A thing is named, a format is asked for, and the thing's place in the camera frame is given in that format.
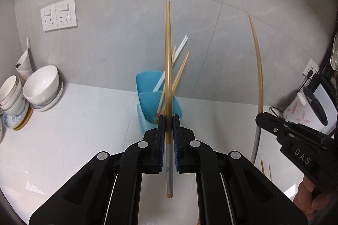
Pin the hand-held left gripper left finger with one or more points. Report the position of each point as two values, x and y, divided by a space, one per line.
159 151

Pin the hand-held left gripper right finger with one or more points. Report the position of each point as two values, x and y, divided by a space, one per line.
176 151

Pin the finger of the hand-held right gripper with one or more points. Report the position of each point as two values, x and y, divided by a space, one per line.
272 124

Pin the blue plastic utensil holder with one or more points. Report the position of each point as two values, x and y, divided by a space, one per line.
148 106

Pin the white banded wooden chopstick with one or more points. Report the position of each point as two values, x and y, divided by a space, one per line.
167 55

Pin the person's right hand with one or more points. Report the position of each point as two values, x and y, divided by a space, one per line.
313 201

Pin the white rice cooker pink flowers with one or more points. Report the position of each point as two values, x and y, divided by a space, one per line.
295 108

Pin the white box appliance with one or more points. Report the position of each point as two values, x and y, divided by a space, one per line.
328 100

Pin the pale net bag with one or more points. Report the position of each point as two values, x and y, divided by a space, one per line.
334 50

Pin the white plate with dark rim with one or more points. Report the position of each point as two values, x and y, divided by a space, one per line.
56 99

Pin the round wooden coaster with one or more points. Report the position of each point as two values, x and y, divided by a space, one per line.
29 118

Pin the large white ceramic bowl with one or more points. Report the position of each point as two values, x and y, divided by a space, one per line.
41 85

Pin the blue and white patterned dish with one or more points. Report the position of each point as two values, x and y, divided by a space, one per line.
13 120

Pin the white tilted ceramic cup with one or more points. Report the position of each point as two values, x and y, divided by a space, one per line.
24 66

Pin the thin white stick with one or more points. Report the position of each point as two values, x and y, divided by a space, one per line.
27 44

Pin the white wall socket with plug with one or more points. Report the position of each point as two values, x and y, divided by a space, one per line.
311 65

